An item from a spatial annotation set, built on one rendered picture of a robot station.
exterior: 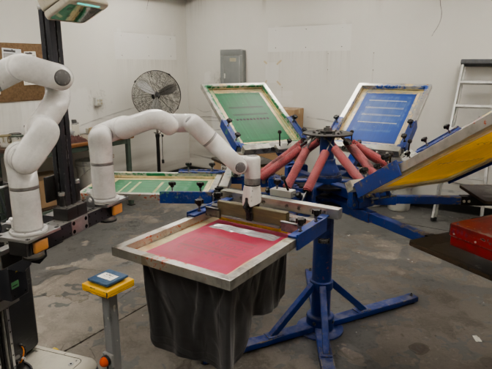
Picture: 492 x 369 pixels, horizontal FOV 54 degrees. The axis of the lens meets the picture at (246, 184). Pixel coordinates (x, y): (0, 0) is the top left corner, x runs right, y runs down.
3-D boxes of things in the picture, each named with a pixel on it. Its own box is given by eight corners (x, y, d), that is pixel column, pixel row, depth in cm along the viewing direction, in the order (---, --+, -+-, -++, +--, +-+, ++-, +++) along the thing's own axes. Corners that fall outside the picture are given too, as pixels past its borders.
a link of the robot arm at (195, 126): (154, 127, 203) (152, 123, 217) (191, 159, 210) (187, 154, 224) (181, 98, 202) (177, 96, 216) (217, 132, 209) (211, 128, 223)
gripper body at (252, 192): (251, 178, 229) (251, 200, 232) (239, 182, 221) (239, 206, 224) (264, 180, 225) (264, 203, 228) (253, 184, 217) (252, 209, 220)
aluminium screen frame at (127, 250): (230, 291, 164) (230, 280, 163) (111, 255, 195) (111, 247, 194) (325, 228, 228) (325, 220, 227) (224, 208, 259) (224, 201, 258)
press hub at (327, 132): (335, 351, 294) (346, 132, 262) (280, 333, 315) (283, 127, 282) (358, 323, 326) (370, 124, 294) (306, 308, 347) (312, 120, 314)
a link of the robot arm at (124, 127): (170, 100, 199) (166, 97, 217) (83, 133, 194) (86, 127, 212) (182, 132, 203) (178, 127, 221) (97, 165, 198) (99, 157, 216)
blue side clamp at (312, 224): (297, 250, 203) (298, 235, 202) (287, 248, 206) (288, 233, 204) (326, 230, 228) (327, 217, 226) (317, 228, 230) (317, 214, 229)
